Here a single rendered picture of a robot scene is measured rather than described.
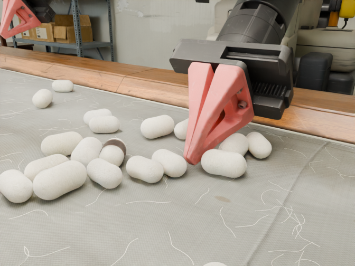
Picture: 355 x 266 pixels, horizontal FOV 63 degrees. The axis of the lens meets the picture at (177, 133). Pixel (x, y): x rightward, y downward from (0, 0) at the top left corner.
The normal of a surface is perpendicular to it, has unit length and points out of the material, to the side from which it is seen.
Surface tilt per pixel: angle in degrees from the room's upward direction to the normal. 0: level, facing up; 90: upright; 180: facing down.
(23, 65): 45
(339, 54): 90
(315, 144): 0
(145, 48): 90
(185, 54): 39
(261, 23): 52
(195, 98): 61
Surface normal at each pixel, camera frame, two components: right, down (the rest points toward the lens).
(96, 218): 0.02, -0.92
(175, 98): -0.38, -0.43
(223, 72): -0.49, -0.18
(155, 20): -0.54, 0.31
